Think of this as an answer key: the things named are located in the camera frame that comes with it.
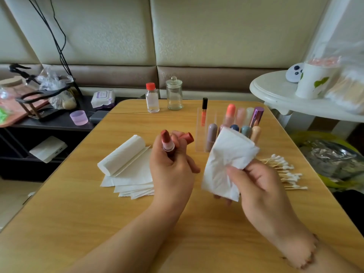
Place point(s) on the white power bank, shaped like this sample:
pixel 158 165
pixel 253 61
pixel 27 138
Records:
pixel 48 149

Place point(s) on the dark red lipstick cap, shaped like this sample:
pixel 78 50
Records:
pixel 185 137

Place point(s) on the white panda figure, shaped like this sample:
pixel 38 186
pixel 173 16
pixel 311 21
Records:
pixel 294 72

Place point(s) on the white tissue sheet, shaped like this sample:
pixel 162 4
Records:
pixel 227 159

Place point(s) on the stack of white tissues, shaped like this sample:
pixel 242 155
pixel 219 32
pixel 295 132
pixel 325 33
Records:
pixel 128 179

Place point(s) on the crumpled clear plastic bag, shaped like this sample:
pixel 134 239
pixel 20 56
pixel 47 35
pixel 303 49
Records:
pixel 51 79

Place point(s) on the person's left hand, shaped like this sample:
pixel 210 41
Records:
pixel 170 179

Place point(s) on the white mug green leaf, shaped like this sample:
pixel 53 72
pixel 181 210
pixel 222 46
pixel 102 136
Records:
pixel 313 82

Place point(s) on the person's right hand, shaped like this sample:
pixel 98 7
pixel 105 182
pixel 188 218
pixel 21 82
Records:
pixel 264 207

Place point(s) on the red lipstick pink tube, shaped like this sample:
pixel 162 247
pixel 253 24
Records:
pixel 167 142

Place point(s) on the black low shelf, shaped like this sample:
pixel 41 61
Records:
pixel 54 130

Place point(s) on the jar with wooden lid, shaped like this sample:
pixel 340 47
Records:
pixel 11 82

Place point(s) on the pink tray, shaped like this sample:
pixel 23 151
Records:
pixel 17 113

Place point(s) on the pile of cotton swabs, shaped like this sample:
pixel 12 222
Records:
pixel 284 170

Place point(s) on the clear bottle red cap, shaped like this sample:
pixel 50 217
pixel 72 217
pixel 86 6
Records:
pixel 152 100

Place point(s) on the yellow-green bin with bag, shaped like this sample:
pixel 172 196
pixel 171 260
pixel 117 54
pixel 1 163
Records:
pixel 333 162

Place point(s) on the black clip tool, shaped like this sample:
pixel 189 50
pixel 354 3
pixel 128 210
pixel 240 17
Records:
pixel 20 70

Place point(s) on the glass jar with lid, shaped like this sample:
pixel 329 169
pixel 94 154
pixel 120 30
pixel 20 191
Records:
pixel 174 95

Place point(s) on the green plastic wrapper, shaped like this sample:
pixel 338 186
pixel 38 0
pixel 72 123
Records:
pixel 3 115

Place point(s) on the white round side table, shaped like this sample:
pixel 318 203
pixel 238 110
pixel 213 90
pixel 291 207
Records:
pixel 276 91

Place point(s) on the wet wipes pack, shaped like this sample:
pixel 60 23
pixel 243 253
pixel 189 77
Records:
pixel 103 99

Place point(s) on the small purple plastic cup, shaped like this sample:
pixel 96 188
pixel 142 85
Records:
pixel 78 118

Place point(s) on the person's left forearm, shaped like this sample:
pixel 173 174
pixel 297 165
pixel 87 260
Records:
pixel 125 250

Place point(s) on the clear acrylic lipstick organizer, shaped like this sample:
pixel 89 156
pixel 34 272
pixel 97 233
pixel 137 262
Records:
pixel 230 113

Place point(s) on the person's right forearm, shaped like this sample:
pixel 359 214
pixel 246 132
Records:
pixel 335 265

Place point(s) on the beige padded backrest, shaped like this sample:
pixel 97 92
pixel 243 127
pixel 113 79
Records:
pixel 233 31

